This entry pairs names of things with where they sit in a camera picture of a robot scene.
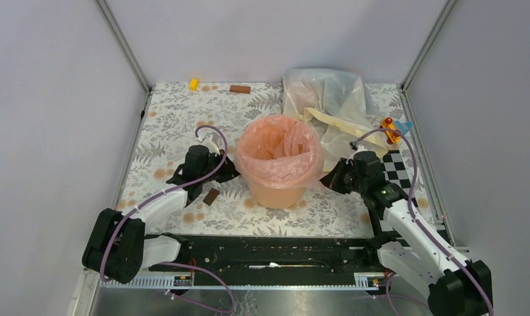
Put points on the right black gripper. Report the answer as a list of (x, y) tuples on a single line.
[(332, 180)]

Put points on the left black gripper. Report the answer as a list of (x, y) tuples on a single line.
[(229, 171)]

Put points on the pink translucent trash bag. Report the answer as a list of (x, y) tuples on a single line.
[(280, 152)]

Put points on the orange plastic trash bin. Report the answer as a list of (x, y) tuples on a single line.
[(277, 195)]

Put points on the yellowish translucent trash bag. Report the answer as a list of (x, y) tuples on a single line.
[(336, 131)]

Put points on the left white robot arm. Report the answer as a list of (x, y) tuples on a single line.
[(118, 246)]

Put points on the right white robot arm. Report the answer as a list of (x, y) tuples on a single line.
[(451, 283)]

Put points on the floral table mat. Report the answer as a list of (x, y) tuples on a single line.
[(175, 116)]

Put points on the black white checkerboard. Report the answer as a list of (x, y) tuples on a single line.
[(395, 172)]

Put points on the orange toy car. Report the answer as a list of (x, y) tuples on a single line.
[(392, 133)]

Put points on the small brown cylinder block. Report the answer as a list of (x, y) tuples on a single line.
[(240, 89)]

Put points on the yellow toy block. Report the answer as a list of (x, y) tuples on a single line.
[(194, 85)]

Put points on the blue toy piece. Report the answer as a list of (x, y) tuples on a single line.
[(403, 127)]

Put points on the clear plastic bag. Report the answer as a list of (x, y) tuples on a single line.
[(335, 93)]

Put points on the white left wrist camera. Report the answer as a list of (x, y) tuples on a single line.
[(211, 142)]

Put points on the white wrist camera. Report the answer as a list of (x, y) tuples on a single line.
[(357, 147), (211, 142)]

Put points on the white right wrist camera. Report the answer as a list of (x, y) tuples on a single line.
[(357, 147)]

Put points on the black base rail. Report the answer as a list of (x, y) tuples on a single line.
[(278, 261)]

